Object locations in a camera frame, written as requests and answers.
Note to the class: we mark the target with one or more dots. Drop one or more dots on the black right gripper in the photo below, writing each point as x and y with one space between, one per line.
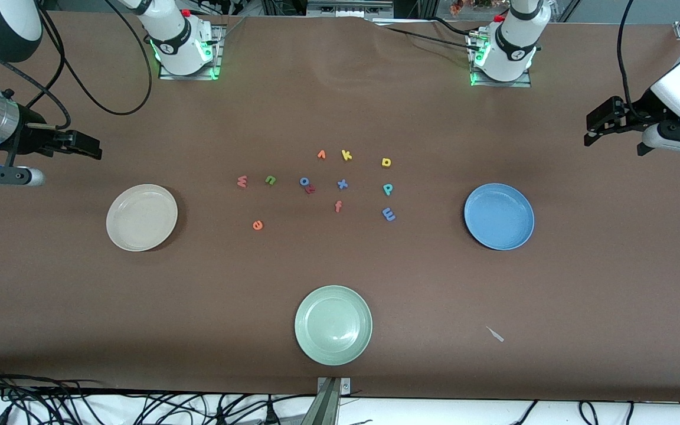
30 139

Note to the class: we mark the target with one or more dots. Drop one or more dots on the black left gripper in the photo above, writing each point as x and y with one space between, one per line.
637 113

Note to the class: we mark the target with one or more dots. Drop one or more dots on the pink letter w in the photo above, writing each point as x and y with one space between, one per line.
242 181

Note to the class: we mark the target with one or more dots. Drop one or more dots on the green letter n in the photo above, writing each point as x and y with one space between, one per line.
270 179

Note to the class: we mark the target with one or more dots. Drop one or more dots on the orange letter e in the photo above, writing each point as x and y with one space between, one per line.
257 225

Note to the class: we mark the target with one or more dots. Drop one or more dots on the yellow letter d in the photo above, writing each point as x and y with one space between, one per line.
383 162

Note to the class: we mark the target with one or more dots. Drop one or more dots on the teal letter p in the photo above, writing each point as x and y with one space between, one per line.
388 189

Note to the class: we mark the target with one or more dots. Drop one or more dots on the blue letter m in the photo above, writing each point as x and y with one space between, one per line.
388 214

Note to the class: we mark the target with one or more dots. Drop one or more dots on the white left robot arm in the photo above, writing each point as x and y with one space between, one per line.
511 59

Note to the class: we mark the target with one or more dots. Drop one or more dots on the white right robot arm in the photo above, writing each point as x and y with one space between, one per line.
180 53

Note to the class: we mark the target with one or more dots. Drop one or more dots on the beige round plate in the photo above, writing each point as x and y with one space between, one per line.
142 218

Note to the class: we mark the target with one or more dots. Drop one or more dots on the blue round plate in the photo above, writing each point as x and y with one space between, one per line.
499 216

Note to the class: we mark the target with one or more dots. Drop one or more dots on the dried flower bunch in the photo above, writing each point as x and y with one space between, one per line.
470 6

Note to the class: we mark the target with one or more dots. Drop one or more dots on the brown table cover sheet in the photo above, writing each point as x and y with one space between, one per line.
198 295

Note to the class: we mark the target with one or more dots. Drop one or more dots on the small white paper scrap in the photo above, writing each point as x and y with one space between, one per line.
495 334

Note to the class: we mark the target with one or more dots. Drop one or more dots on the blue letter x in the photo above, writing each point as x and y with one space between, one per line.
342 184

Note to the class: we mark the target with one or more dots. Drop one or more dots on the yellow letter k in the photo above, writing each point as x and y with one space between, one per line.
346 155

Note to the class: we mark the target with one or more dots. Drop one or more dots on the grey metal box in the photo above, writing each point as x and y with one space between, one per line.
349 8

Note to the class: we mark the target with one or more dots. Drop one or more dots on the green round plate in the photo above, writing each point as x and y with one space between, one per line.
333 326

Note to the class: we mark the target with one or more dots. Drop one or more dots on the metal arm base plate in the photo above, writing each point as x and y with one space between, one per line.
505 84
189 77

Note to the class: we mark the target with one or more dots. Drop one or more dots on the metal table edge bracket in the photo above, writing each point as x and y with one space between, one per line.
333 386

